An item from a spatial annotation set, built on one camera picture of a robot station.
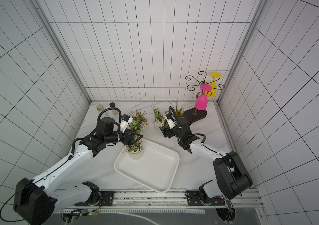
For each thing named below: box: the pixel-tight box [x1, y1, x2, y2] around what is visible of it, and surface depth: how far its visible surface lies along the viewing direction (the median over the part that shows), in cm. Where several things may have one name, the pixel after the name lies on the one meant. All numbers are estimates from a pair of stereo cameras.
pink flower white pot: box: [122, 140, 144, 161], surface depth 84 cm
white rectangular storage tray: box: [113, 138, 180, 194], surface depth 87 cm
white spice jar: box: [96, 104, 105, 113], surface depth 105 cm
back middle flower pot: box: [151, 102, 165, 131], surface depth 97 cm
